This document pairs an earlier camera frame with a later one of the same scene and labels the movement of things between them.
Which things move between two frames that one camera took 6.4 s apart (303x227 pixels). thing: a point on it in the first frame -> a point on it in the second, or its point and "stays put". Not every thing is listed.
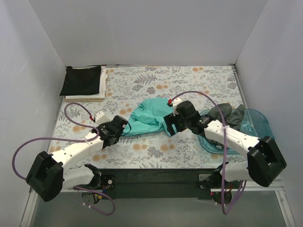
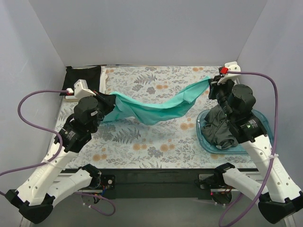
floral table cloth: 206,87 stays put
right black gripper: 169,124 -> 215,87
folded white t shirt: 101,95 stays put
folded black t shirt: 82,81 stays put
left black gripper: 123,127 -> 108,101
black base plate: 159,183 stays put
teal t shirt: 148,117 -> 128,109
